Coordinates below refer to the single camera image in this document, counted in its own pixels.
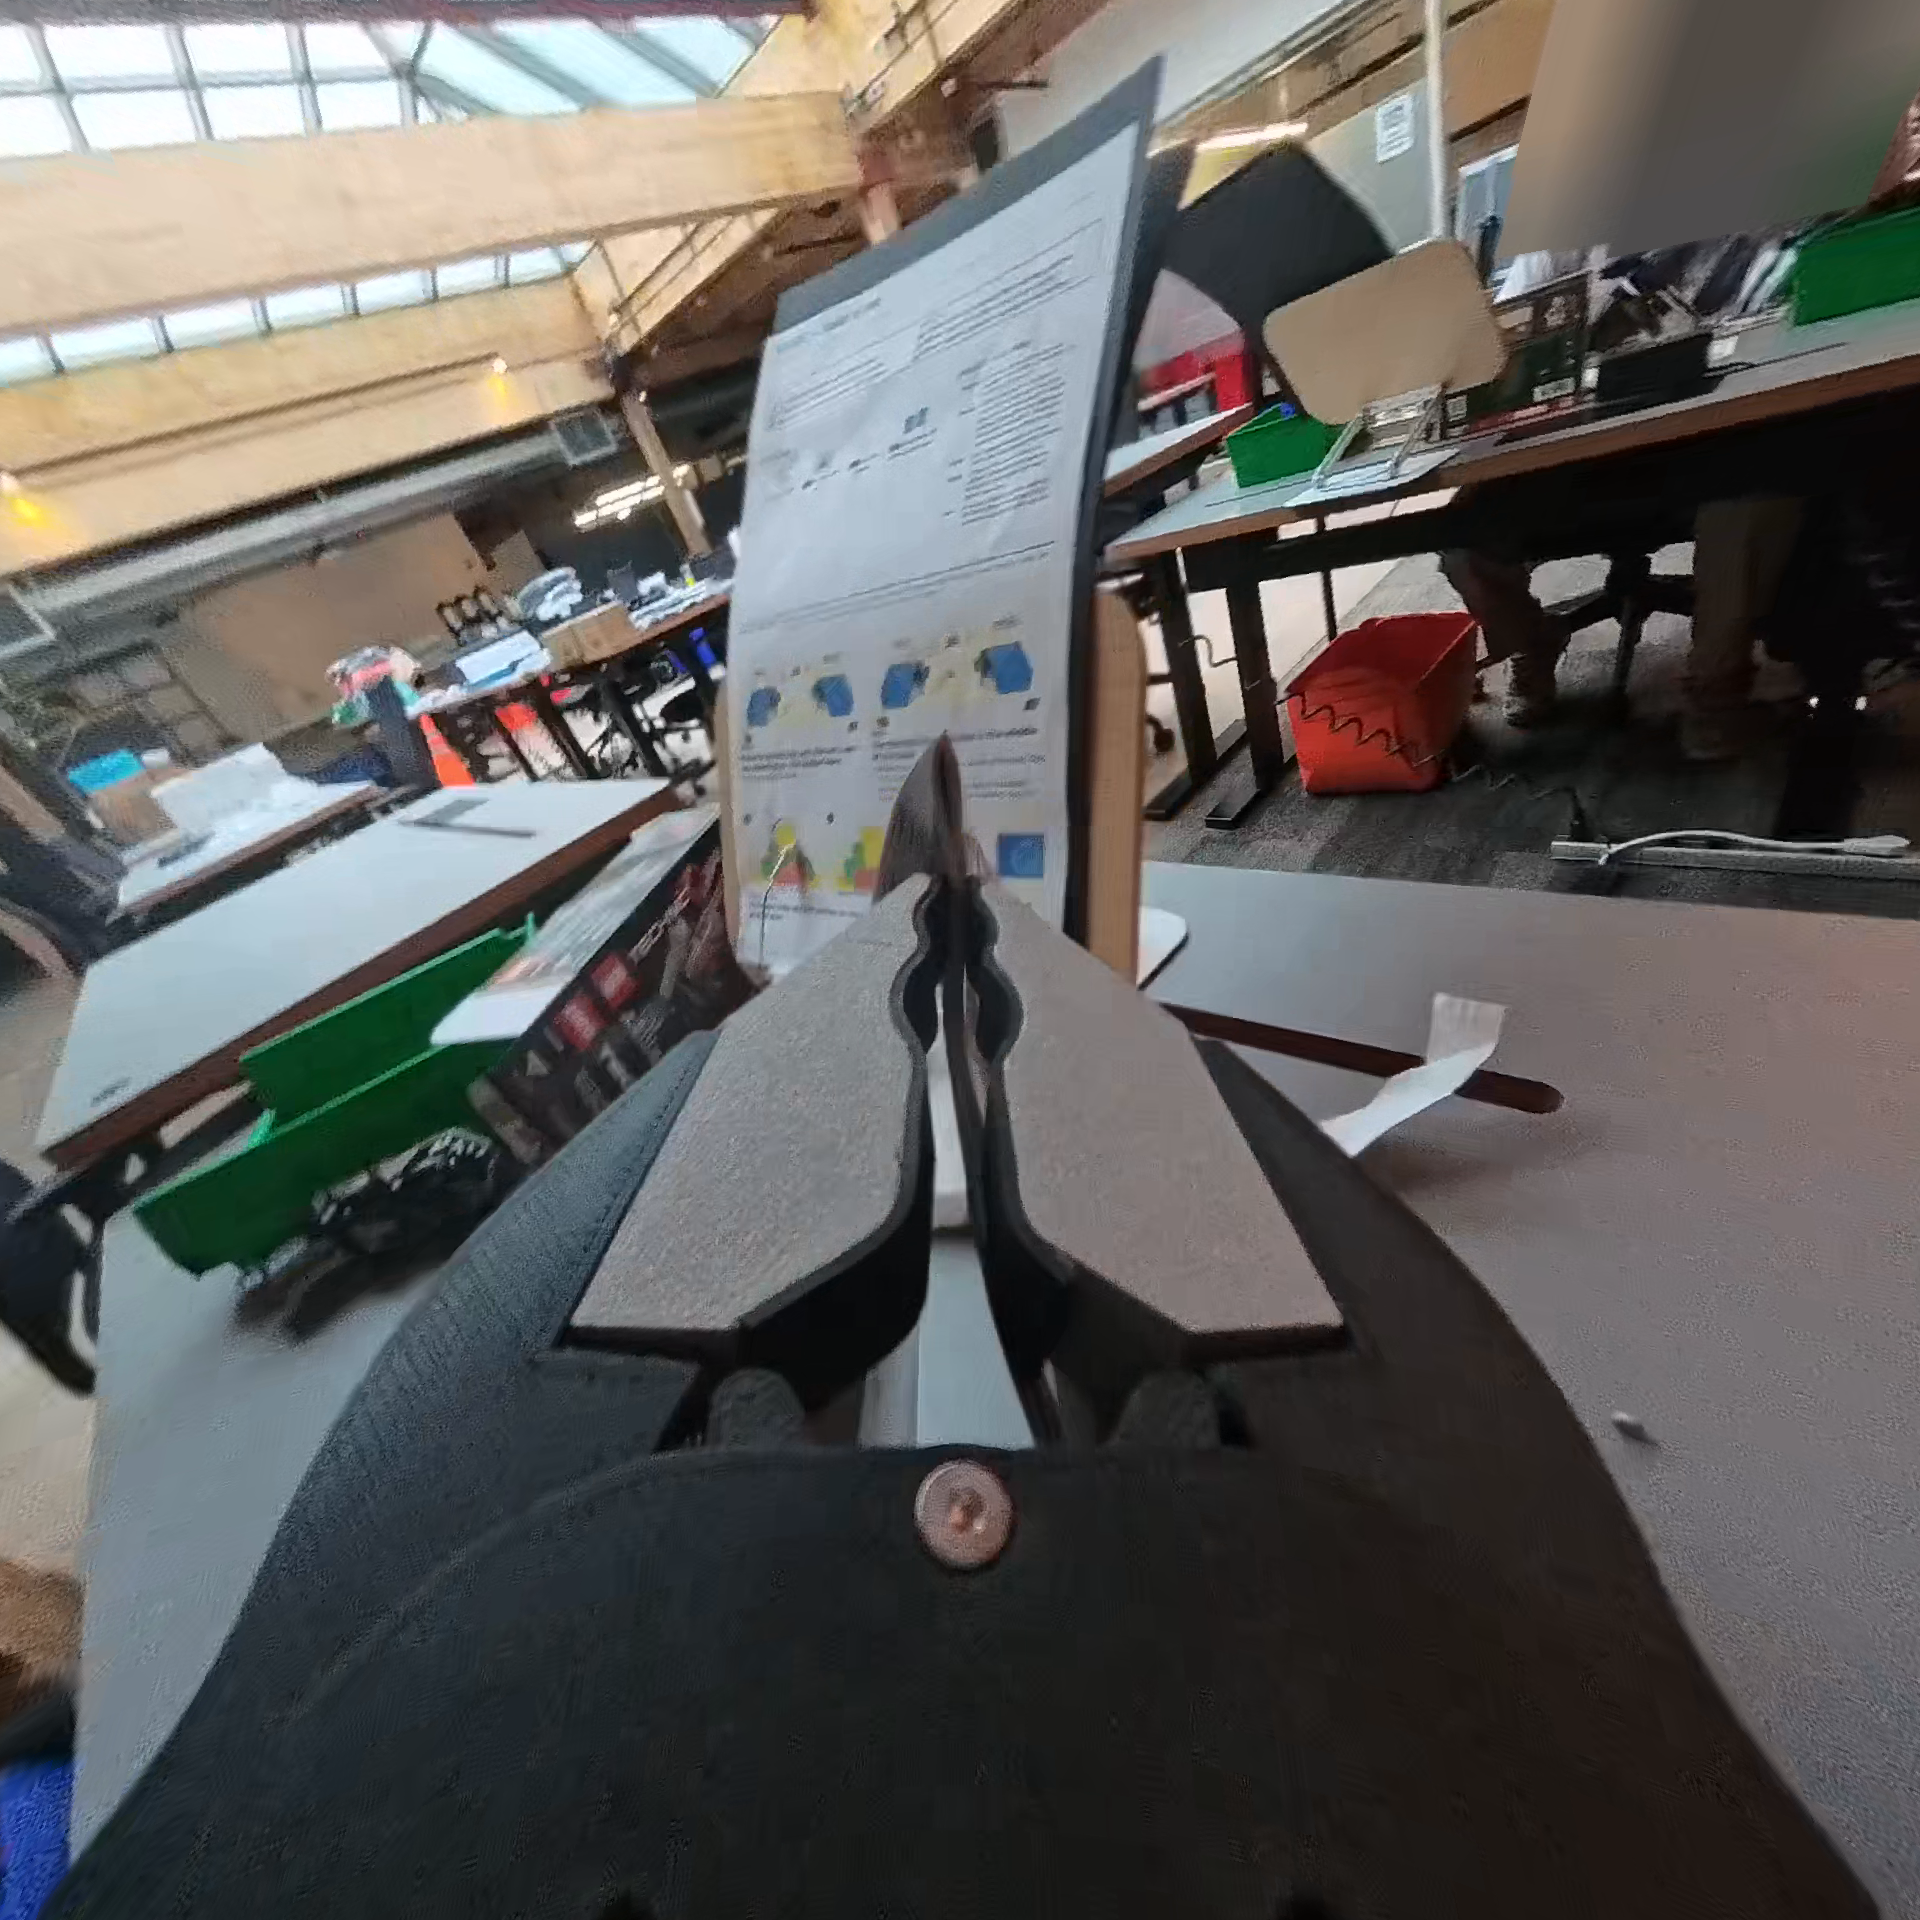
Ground grey work table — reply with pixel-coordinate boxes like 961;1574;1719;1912
1102;306;1920;829
38;774;706;1174

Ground torn white paper strip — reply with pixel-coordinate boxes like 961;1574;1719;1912
1319;992;1506;1161

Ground red plastic bin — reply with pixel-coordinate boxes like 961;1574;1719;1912
1283;614;1489;798

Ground printed instruction sheet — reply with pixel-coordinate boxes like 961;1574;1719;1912
725;129;1151;977

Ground beige board stand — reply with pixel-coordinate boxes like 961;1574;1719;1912
1259;240;1509;505

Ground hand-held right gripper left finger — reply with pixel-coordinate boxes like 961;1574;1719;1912
568;874;946;1408

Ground brown wooden stick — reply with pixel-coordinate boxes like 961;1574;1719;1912
1162;1001;1567;1117

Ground white power strip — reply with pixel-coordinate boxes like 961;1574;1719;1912
1552;825;1920;875

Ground black lego set box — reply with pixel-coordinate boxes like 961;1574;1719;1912
432;809;759;1174

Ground green plastic bin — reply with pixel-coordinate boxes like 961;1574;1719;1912
1223;403;1353;489
1786;201;1920;326
134;922;543;1279

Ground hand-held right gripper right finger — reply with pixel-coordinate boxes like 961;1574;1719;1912
967;883;1347;1434

